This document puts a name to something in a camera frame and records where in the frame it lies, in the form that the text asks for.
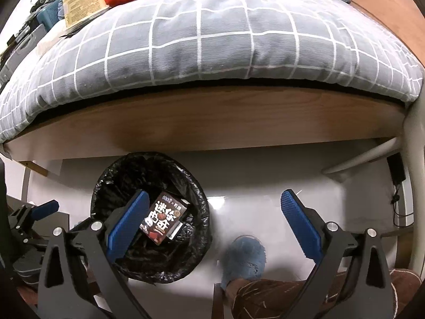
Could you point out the dark printed snack box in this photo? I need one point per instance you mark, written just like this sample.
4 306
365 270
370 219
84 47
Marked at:
162 219

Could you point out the dark wooden chair leg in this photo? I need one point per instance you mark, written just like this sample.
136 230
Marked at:
220 302

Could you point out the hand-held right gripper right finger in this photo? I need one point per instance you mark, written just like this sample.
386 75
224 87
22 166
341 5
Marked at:
298 222

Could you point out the teal box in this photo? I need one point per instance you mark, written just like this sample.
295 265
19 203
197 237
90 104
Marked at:
49 15

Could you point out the blue fluffy slipper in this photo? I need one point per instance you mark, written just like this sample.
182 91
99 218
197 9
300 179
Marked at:
244 256

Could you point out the white metal bed post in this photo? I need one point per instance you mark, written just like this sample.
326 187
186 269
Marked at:
415 172

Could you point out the grey plaid quilt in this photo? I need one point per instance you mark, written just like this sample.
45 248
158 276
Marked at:
215 40

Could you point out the person's right leg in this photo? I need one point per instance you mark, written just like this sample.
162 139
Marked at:
265 299

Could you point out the round bin with black liner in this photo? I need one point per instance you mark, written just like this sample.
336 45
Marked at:
132 172

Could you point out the black power adapter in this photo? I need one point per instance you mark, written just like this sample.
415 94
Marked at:
396 169

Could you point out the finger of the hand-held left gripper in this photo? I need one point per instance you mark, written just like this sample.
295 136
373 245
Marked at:
46 208

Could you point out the grey case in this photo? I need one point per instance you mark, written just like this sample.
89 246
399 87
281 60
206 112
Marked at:
26 43

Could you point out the yellow snack packet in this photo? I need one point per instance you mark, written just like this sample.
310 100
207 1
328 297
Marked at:
83 5

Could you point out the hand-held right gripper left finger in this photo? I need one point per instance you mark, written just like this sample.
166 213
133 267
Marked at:
129 222

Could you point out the wooden bed frame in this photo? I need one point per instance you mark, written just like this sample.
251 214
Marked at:
199 123

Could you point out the brown wooden board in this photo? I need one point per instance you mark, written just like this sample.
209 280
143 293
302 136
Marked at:
381 6

